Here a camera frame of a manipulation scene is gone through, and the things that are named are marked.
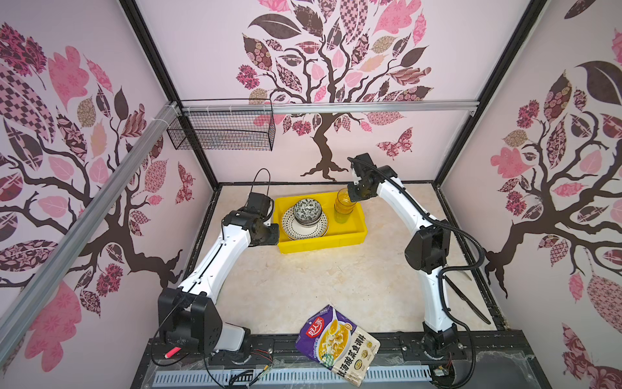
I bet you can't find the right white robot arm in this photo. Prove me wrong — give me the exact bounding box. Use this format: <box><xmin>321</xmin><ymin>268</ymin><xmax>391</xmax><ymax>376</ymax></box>
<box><xmin>348</xmin><ymin>153</ymin><xmax>458</xmax><ymax>360</ymax></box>

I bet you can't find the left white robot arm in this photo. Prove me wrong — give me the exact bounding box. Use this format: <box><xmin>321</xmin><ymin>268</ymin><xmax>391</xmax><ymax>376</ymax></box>
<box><xmin>156</xmin><ymin>191</ymin><xmax>280</xmax><ymax>354</ymax></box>

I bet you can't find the yellow plastic bin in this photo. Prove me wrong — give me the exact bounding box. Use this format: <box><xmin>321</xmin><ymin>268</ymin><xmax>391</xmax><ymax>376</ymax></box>
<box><xmin>272</xmin><ymin>192</ymin><xmax>368</xmax><ymax>254</ymax></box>

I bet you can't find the pink marker pen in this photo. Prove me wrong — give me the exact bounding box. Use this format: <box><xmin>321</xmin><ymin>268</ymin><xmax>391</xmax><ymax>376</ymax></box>
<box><xmin>165</xmin><ymin>347</ymin><xmax>181</xmax><ymax>359</ymax></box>

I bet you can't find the purple seasoning packet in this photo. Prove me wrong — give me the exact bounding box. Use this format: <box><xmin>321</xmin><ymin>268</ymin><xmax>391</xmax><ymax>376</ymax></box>
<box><xmin>295</xmin><ymin>305</ymin><xmax>381</xmax><ymax>387</ymax></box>

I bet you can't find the yellow dotted plate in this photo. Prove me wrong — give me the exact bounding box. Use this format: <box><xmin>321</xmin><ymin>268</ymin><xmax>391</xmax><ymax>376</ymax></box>
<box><xmin>281</xmin><ymin>207</ymin><xmax>329</xmax><ymax>241</ymax></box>

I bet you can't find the aluminium rail back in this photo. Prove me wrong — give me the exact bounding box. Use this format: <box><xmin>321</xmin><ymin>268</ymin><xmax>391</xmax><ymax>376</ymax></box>
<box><xmin>182</xmin><ymin>100</ymin><xmax>479</xmax><ymax>114</ymax></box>

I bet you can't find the aluminium rail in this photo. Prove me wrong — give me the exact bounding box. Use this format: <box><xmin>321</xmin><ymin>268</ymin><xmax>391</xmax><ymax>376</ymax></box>
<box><xmin>1</xmin><ymin>101</ymin><xmax>179</xmax><ymax>362</ymax></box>
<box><xmin>182</xmin><ymin>100</ymin><xmax>479</xmax><ymax>114</ymax></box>

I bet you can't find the yellow translucent cup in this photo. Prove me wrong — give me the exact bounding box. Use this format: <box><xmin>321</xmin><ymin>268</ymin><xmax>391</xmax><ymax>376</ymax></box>
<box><xmin>335</xmin><ymin>188</ymin><xmax>356</xmax><ymax>215</ymax></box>

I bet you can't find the black corrugated cable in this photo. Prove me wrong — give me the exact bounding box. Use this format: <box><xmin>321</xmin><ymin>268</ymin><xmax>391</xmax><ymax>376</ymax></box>
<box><xmin>347</xmin><ymin>156</ymin><xmax>487</xmax><ymax>389</ymax></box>

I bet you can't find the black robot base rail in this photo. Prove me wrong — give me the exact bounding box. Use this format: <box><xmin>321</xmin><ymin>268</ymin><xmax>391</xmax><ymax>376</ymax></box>
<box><xmin>131</xmin><ymin>330</ymin><xmax>551</xmax><ymax>388</ymax></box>

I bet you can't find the green patterned bowl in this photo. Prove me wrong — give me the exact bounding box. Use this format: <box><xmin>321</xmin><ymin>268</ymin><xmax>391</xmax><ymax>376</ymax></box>
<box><xmin>293</xmin><ymin>198</ymin><xmax>323</xmax><ymax>225</ymax></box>

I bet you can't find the black wire basket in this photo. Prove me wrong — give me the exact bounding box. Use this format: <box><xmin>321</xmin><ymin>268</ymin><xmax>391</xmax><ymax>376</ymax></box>
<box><xmin>167</xmin><ymin>97</ymin><xmax>276</xmax><ymax>152</ymax></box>

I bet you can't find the white vent grille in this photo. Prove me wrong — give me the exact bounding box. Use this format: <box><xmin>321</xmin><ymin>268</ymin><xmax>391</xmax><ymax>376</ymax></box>
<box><xmin>151</xmin><ymin>366</ymin><xmax>432</xmax><ymax>388</ymax></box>

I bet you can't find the green translucent cup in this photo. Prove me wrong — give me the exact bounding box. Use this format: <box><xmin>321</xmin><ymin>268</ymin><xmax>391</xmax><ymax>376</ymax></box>
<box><xmin>335</xmin><ymin>210</ymin><xmax>351</xmax><ymax>224</ymax></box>

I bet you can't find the aluminium rail left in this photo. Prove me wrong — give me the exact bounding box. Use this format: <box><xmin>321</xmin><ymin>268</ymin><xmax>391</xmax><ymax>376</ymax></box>
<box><xmin>1</xmin><ymin>101</ymin><xmax>179</xmax><ymax>362</ymax></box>

